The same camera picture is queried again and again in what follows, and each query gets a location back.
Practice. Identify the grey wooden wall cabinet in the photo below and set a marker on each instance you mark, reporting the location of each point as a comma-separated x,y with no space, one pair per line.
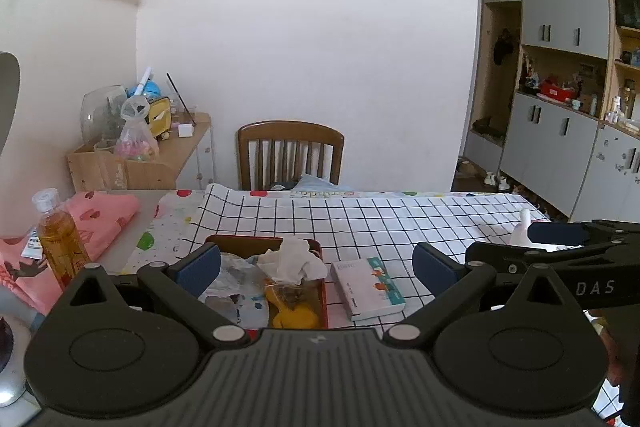
581,158

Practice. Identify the clear glass jar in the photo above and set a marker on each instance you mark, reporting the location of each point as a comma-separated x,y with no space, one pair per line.
100,117

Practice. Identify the white tissue cloth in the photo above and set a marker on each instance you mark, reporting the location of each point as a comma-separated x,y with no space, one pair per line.
292,263

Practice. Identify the blue cushion on chair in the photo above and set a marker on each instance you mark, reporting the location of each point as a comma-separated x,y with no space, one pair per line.
308,183

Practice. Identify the clear plastic bag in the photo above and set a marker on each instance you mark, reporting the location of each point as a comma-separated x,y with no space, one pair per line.
238,293

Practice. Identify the white plush bunny toy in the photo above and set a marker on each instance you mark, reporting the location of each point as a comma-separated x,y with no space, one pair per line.
519,235

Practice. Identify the person's right hand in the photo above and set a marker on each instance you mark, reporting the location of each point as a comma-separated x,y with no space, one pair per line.
616,367

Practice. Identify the wooden sideboard cabinet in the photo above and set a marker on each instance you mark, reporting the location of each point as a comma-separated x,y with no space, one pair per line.
185,163

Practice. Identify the clear bag with pink items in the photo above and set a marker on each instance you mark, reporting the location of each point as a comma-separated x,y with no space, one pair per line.
136,141

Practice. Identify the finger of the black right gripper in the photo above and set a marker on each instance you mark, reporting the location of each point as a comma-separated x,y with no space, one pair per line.
557,233
509,259

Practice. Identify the small white box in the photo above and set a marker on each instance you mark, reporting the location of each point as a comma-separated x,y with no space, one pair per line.
185,130

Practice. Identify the yellow alarm clock toy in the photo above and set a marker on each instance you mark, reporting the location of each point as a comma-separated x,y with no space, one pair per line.
159,117

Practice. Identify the wooden dining chair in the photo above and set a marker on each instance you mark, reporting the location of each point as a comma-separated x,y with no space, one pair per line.
282,151

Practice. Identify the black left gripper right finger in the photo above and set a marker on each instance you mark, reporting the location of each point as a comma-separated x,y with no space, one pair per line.
456,289

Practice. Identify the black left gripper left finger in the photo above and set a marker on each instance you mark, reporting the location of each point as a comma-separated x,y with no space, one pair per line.
175,290

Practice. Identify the white black grid tablecloth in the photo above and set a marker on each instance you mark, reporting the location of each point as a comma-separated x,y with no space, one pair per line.
484,217

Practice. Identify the red box on cabinet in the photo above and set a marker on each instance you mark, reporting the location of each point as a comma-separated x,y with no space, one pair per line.
552,90

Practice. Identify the cardboard box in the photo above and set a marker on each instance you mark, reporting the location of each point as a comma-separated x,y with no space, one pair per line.
102,170

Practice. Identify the amber drink bottle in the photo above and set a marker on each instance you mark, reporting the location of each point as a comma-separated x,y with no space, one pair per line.
59,237

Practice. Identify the polka dot tablecloth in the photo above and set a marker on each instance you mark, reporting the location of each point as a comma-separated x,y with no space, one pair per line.
160,226

